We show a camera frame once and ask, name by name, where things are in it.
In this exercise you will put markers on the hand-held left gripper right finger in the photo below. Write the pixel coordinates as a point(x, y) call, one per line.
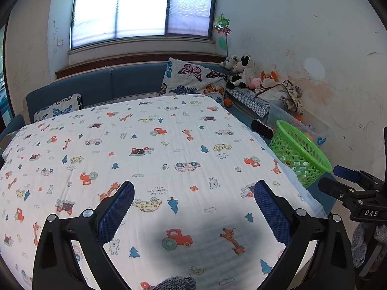
point(272, 210)

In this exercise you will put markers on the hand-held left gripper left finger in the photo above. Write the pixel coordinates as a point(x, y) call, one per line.
point(116, 210)

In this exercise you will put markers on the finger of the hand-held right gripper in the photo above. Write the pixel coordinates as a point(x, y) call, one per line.
point(335, 187)
point(347, 172)

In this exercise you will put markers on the green plastic basket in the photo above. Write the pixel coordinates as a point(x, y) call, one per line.
point(302, 154)

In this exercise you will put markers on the person's right hand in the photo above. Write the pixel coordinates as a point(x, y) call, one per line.
point(359, 244)

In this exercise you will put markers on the person's left hand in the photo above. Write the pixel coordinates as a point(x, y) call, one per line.
point(177, 283)

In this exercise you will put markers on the printed white tablecloth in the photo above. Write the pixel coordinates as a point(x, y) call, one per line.
point(121, 157)

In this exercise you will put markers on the clear storage bin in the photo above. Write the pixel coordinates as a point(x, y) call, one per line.
point(317, 128)

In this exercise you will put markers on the black handheld device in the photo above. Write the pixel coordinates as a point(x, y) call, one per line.
point(262, 127)

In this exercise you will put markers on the beige crumpled cloth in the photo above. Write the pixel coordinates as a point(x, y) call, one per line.
point(281, 96)

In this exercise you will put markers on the blue patterned cushion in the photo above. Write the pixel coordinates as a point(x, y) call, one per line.
point(251, 101)

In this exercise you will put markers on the orange ball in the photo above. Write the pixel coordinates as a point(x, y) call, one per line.
point(228, 103)

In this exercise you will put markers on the small butterfly pillow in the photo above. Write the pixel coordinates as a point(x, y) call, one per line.
point(57, 108)

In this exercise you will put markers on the orange fox plush toy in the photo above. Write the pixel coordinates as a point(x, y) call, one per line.
point(269, 78)

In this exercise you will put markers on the pink plush toy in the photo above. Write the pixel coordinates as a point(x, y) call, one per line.
point(255, 82)

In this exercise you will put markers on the blue sofa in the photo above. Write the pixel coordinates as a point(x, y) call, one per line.
point(133, 81)

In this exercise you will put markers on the black and white plush toy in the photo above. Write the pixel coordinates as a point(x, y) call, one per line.
point(243, 71)

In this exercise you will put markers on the brown wooden ledge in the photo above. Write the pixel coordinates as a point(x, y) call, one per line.
point(136, 62)

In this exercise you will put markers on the large butterfly pillow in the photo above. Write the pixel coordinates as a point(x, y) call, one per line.
point(190, 78)

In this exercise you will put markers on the grey plush toy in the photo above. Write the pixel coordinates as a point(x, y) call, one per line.
point(228, 63)

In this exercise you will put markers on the colourful pinwheel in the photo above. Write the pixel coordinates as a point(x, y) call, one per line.
point(222, 27)

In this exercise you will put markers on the window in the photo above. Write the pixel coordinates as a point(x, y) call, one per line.
point(121, 6)

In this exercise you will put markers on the brown door frame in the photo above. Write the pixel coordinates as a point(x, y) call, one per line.
point(3, 96)

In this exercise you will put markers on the white light switch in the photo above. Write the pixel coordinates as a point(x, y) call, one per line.
point(60, 41)

